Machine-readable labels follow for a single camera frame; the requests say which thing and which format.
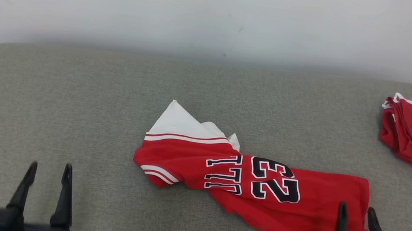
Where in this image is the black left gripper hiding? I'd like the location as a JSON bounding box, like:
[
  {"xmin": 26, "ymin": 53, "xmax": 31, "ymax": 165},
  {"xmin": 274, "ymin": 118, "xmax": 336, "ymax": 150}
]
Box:
[{"xmin": 0, "ymin": 154, "xmax": 85, "ymax": 231}]

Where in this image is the red number 23 basketball jersey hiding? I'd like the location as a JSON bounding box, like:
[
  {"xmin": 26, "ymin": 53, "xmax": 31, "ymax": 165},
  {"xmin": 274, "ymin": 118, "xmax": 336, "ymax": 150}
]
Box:
[{"xmin": 123, "ymin": 95, "xmax": 392, "ymax": 231}]

